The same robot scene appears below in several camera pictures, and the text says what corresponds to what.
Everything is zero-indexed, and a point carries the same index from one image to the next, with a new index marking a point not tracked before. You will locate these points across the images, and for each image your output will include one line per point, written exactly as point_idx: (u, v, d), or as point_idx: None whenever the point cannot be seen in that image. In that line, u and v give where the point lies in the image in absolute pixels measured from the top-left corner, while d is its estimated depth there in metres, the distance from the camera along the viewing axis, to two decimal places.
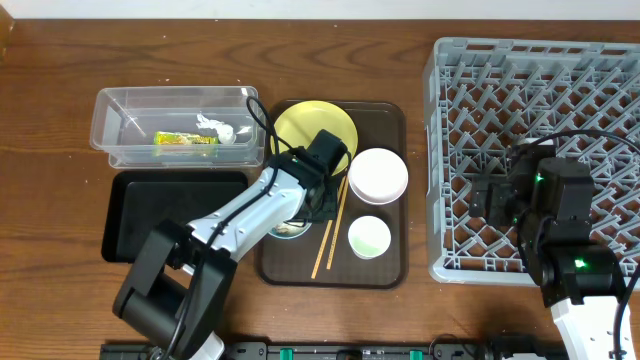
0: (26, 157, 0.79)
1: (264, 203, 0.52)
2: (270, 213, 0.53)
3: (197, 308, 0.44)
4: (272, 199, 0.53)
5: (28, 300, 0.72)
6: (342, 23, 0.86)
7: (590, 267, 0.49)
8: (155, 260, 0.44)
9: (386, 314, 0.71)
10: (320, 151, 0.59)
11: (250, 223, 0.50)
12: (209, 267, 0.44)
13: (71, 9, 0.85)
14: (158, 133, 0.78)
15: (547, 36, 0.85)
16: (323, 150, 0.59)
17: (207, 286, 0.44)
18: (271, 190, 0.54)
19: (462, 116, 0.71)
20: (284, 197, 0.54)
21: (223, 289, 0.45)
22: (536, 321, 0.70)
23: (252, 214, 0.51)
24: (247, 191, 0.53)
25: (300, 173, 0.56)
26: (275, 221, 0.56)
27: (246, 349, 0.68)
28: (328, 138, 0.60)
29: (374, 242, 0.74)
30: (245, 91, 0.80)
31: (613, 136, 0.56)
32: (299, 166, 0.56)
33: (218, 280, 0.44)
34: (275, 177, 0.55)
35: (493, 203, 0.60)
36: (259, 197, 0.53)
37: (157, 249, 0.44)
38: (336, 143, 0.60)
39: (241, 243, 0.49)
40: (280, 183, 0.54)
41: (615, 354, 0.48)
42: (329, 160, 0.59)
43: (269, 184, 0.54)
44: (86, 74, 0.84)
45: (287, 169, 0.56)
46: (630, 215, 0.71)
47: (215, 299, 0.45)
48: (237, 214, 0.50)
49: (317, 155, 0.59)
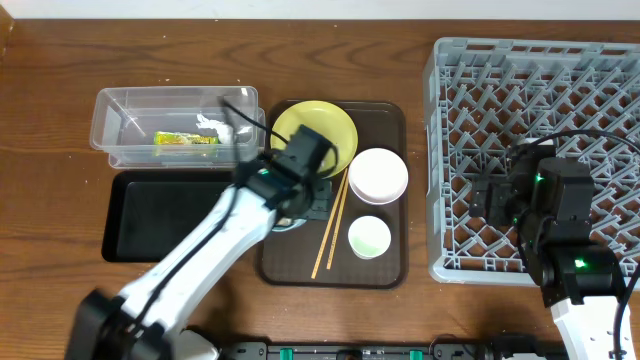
0: (26, 157, 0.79)
1: (213, 249, 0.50)
2: (220, 257, 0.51)
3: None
4: (225, 239, 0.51)
5: (28, 300, 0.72)
6: (342, 23, 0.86)
7: (590, 267, 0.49)
8: (88, 340, 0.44)
9: (386, 314, 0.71)
10: (298, 152, 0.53)
11: (196, 276, 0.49)
12: (141, 346, 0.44)
13: (71, 9, 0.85)
14: (158, 132, 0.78)
15: (547, 36, 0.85)
16: (302, 151, 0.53)
17: None
18: (225, 226, 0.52)
19: (462, 116, 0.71)
20: (245, 225, 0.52)
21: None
22: (536, 321, 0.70)
23: (199, 263, 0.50)
24: (199, 230, 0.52)
25: (264, 189, 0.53)
26: (241, 247, 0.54)
27: (245, 349, 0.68)
28: (309, 136, 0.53)
29: (374, 242, 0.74)
30: (245, 91, 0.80)
31: (613, 136, 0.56)
32: (265, 179, 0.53)
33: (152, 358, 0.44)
34: (233, 204, 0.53)
35: (493, 204, 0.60)
36: (208, 240, 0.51)
37: (90, 329, 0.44)
38: (318, 140, 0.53)
39: (183, 303, 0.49)
40: (238, 214, 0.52)
41: (615, 354, 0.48)
42: (308, 162, 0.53)
43: (225, 219, 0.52)
44: (86, 74, 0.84)
45: (253, 184, 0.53)
46: (630, 216, 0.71)
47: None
48: (178, 271, 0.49)
49: (295, 156, 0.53)
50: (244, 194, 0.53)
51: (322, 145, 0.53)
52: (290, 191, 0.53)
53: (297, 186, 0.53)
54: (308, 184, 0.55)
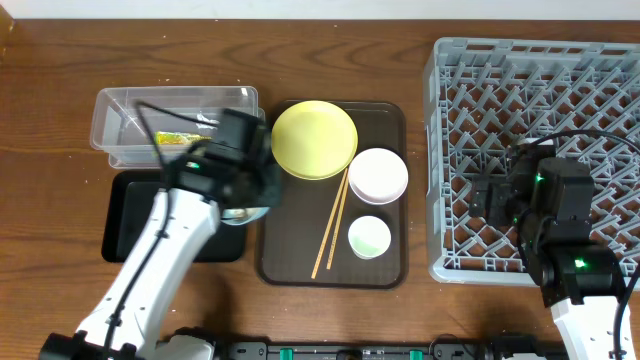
0: (26, 157, 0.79)
1: (161, 257, 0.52)
2: (171, 261, 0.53)
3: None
4: (171, 242, 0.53)
5: (28, 300, 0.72)
6: (342, 23, 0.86)
7: (590, 267, 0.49)
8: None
9: (386, 314, 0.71)
10: (227, 136, 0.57)
11: (150, 287, 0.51)
12: None
13: (71, 9, 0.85)
14: (159, 133, 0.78)
15: (547, 36, 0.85)
16: (229, 133, 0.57)
17: None
18: (167, 232, 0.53)
19: (462, 116, 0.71)
20: (188, 222, 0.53)
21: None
22: (536, 320, 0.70)
23: (150, 276, 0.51)
24: (144, 244, 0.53)
25: (198, 180, 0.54)
26: (193, 246, 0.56)
27: (246, 349, 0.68)
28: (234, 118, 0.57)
29: (374, 242, 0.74)
30: (245, 91, 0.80)
31: (613, 135, 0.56)
32: (197, 171, 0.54)
33: None
34: (171, 208, 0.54)
35: (493, 203, 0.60)
36: (153, 250, 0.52)
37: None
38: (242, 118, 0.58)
39: (145, 315, 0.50)
40: (177, 216, 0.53)
41: (615, 354, 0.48)
42: (238, 143, 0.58)
43: (164, 226, 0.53)
44: (86, 74, 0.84)
45: (185, 182, 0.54)
46: (630, 215, 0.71)
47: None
48: (131, 291, 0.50)
49: (225, 141, 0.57)
50: (179, 194, 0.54)
51: (249, 122, 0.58)
52: (230, 174, 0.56)
53: (234, 168, 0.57)
54: (244, 163, 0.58)
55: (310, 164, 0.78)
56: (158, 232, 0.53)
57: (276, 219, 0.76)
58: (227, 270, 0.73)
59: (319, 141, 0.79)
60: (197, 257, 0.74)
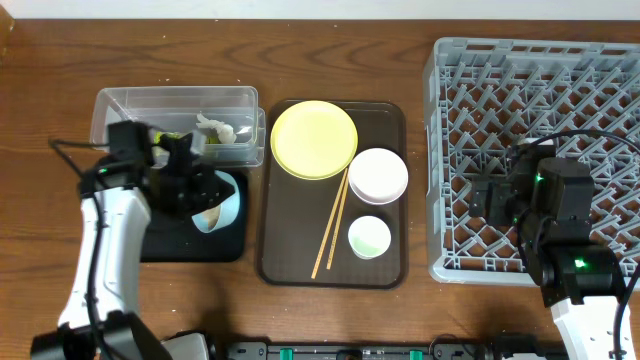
0: (26, 157, 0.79)
1: (107, 246, 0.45)
2: (121, 242, 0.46)
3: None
4: (114, 228, 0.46)
5: (28, 300, 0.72)
6: (342, 23, 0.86)
7: (590, 267, 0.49)
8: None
9: (386, 314, 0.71)
10: (119, 142, 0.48)
11: (110, 268, 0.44)
12: (109, 337, 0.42)
13: (71, 9, 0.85)
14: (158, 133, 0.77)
15: (546, 36, 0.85)
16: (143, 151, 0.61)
17: (123, 349, 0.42)
18: (107, 219, 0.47)
19: (462, 117, 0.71)
20: (121, 208, 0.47)
21: (143, 333, 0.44)
22: (536, 320, 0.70)
23: (107, 256, 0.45)
24: (86, 241, 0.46)
25: (116, 179, 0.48)
26: (138, 230, 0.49)
27: (246, 349, 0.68)
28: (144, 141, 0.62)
29: (374, 242, 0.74)
30: (245, 91, 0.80)
31: (613, 136, 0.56)
32: (110, 173, 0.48)
33: (127, 337, 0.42)
34: (103, 203, 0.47)
35: (493, 204, 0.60)
36: (96, 240, 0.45)
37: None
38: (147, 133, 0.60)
39: (119, 277, 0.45)
40: (111, 206, 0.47)
41: (615, 354, 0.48)
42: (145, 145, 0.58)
43: (102, 214, 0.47)
44: (86, 74, 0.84)
45: (107, 183, 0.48)
46: (630, 215, 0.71)
47: (146, 344, 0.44)
48: (95, 273, 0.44)
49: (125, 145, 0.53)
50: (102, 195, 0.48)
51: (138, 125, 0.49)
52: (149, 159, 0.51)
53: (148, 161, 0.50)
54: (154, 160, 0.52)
55: (309, 165, 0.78)
56: (96, 226, 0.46)
57: (276, 219, 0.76)
58: (227, 270, 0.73)
59: (318, 141, 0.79)
60: (198, 257, 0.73)
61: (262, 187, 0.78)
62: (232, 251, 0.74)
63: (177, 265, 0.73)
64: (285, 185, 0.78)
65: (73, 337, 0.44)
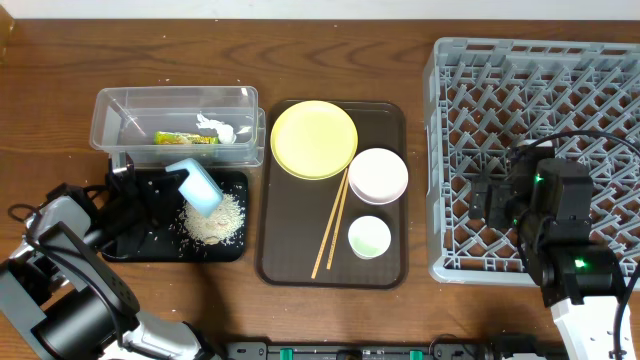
0: (26, 157, 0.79)
1: (48, 213, 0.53)
2: (57, 210, 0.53)
3: (78, 264, 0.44)
4: (49, 209, 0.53)
5: None
6: (342, 23, 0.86)
7: (590, 267, 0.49)
8: (17, 289, 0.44)
9: (386, 314, 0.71)
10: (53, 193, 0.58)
11: (49, 222, 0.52)
12: (45, 242, 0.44)
13: (71, 8, 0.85)
14: (158, 133, 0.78)
15: (546, 36, 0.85)
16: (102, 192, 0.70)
17: (62, 250, 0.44)
18: (41, 210, 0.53)
19: (462, 117, 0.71)
20: (53, 203, 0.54)
21: (77, 240, 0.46)
22: (536, 320, 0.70)
23: (50, 214, 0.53)
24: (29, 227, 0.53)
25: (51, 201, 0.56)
26: (78, 221, 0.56)
27: (246, 349, 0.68)
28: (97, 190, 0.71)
29: (374, 242, 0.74)
30: (245, 91, 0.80)
31: (613, 136, 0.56)
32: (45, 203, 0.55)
33: (62, 235, 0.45)
34: (49, 204, 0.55)
35: (493, 205, 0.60)
36: (34, 219, 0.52)
37: (7, 288, 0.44)
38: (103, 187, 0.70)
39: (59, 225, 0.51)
40: (53, 203, 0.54)
41: (615, 354, 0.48)
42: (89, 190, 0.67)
43: (41, 208, 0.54)
44: (86, 73, 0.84)
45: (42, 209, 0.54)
46: (630, 215, 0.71)
47: (82, 246, 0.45)
48: (36, 226, 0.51)
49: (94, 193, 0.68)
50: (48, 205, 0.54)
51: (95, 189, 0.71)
52: (77, 186, 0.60)
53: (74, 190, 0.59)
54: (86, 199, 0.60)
55: (309, 164, 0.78)
56: (33, 211, 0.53)
57: (276, 218, 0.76)
58: (227, 270, 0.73)
59: (318, 141, 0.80)
60: (200, 257, 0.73)
61: (262, 187, 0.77)
62: (232, 251, 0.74)
63: (177, 265, 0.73)
64: (284, 185, 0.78)
65: (23, 269, 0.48)
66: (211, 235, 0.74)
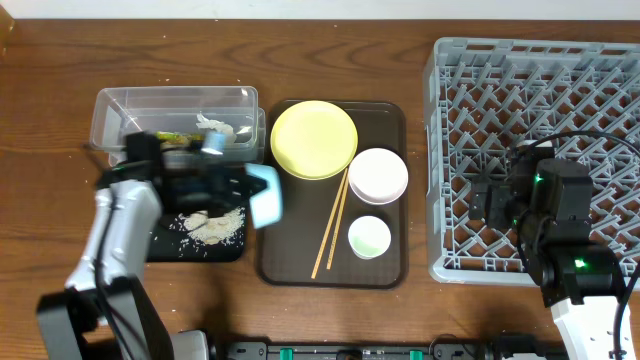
0: (26, 157, 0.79)
1: (119, 218, 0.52)
2: (129, 225, 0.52)
3: (130, 336, 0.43)
4: (120, 211, 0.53)
5: (30, 300, 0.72)
6: (342, 23, 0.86)
7: (590, 267, 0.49)
8: (64, 330, 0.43)
9: (385, 314, 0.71)
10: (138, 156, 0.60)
11: (120, 225, 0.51)
12: (112, 297, 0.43)
13: (72, 8, 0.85)
14: (157, 132, 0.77)
15: (546, 36, 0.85)
16: (137, 148, 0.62)
17: (123, 315, 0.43)
18: (117, 205, 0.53)
19: (462, 116, 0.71)
20: (130, 194, 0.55)
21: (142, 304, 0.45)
22: (536, 320, 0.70)
23: (122, 213, 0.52)
24: (99, 211, 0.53)
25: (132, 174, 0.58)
26: (144, 216, 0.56)
27: (245, 349, 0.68)
28: (137, 138, 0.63)
29: (374, 242, 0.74)
30: (245, 91, 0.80)
31: (613, 136, 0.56)
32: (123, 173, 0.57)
33: (129, 299, 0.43)
34: (115, 192, 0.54)
35: (493, 205, 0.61)
36: (109, 212, 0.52)
37: (57, 324, 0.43)
38: (147, 140, 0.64)
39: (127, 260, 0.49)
40: (124, 193, 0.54)
41: (615, 354, 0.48)
42: (150, 154, 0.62)
43: (114, 201, 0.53)
44: (87, 74, 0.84)
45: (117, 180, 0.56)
46: (630, 215, 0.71)
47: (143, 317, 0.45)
48: (108, 230, 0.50)
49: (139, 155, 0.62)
50: (117, 186, 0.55)
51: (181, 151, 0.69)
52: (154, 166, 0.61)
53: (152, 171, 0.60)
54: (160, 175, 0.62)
55: (309, 164, 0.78)
56: (111, 206, 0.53)
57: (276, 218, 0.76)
58: (227, 270, 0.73)
59: (319, 142, 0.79)
60: (200, 257, 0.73)
61: None
62: (232, 251, 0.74)
63: (177, 265, 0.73)
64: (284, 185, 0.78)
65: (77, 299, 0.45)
66: (211, 236, 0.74)
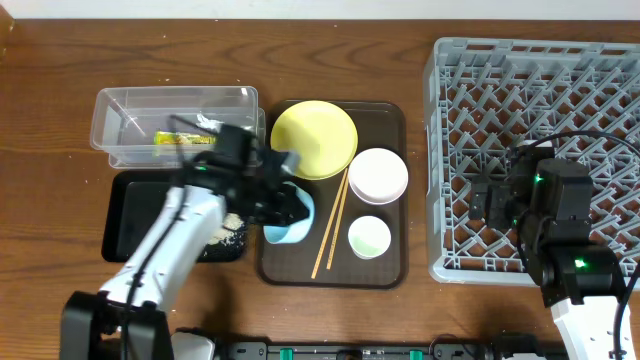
0: (26, 157, 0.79)
1: (179, 230, 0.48)
2: (185, 244, 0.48)
3: None
4: (185, 223, 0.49)
5: (29, 300, 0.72)
6: (342, 23, 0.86)
7: (590, 267, 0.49)
8: (80, 333, 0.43)
9: (385, 314, 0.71)
10: (227, 148, 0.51)
11: (178, 242, 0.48)
12: (135, 325, 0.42)
13: (72, 9, 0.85)
14: (159, 132, 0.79)
15: (546, 36, 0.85)
16: (228, 144, 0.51)
17: (137, 344, 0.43)
18: (183, 214, 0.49)
19: (462, 117, 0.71)
20: (200, 208, 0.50)
21: (163, 339, 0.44)
22: (536, 320, 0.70)
23: (184, 226, 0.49)
24: (165, 212, 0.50)
25: (211, 180, 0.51)
26: (205, 234, 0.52)
27: (246, 349, 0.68)
28: (232, 129, 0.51)
29: (374, 242, 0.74)
30: (245, 91, 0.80)
31: (613, 136, 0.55)
32: (207, 174, 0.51)
33: (148, 334, 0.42)
34: (185, 197, 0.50)
35: (493, 205, 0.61)
36: (172, 222, 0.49)
37: (77, 326, 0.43)
38: (245, 136, 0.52)
39: (167, 285, 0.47)
40: (191, 203, 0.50)
41: (615, 354, 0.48)
42: (239, 155, 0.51)
43: (181, 207, 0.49)
44: (87, 74, 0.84)
45: (198, 183, 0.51)
46: (630, 215, 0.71)
47: (157, 352, 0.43)
48: (161, 242, 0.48)
49: (224, 151, 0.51)
50: (190, 188, 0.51)
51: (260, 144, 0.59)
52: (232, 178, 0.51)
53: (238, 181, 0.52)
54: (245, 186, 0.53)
55: (310, 164, 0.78)
56: (175, 216, 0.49)
57: None
58: (228, 270, 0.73)
59: (319, 142, 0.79)
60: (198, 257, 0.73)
61: None
62: (232, 251, 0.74)
63: None
64: None
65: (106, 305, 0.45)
66: None
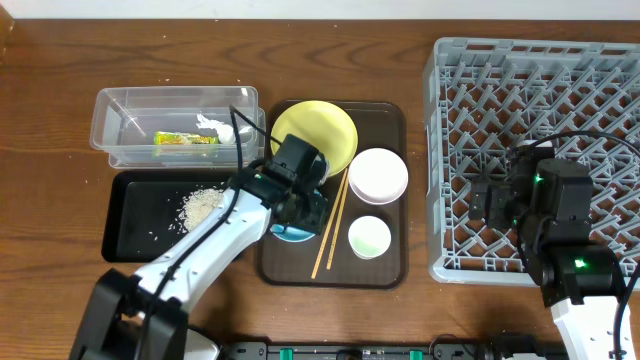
0: (26, 157, 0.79)
1: (221, 233, 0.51)
2: (223, 248, 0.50)
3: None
4: (230, 227, 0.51)
5: (29, 300, 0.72)
6: (342, 23, 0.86)
7: (590, 267, 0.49)
8: (105, 312, 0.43)
9: (385, 314, 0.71)
10: (287, 158, 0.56)
11: (215, 245, 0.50)
12: (158, 320, 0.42)
13: (72, 9, 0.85)
14: (158, 132, 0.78)
15: (547, 36, 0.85)
16: (290, 156, 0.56)
17: (153, 340, 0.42)
18: (229, 218, 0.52)
19: (462, 117, 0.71)
20: (248, 216, 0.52)
21: (177, 342, 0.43)
22: (535, 320, 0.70)
23: (228, 231, 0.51)
24: (213, 212, 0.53)
25: (264, 189, 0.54)
26: (243, 241, 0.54)
27: (246, 349, 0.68)
28: (297, 144, 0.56)
29: (374, 242, 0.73)
30: (245, 91, 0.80)
31: (612, 136, 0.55)
32: (262, 182, 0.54)
33: (166, 333, 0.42)
34: (235, 201, 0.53)
35: (493, 205, 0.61)
36: (218, 223, 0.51)
37: (104, 305, 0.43)
38: (306, 150, 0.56)
39: (197, 285, 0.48)
40: (240, 207, 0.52)
41: (615, 354, 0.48)
42: (298, 168, 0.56)
43: (229, 209, 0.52)
44: (87, 73, 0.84)
45: (250, 189, 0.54)
46: (630, 215, 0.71)
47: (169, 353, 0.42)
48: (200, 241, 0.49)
49: (285, 163, 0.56)
50: (242, 194, 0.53)
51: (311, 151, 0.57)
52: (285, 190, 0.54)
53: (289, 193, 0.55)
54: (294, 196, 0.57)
55: None
56: (223, 217, 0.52)
57: None
58: (227, 270, 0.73)
59: (319, 141, 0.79)
60: None
61: None
62: None
63: None
64: None
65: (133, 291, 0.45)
66: None
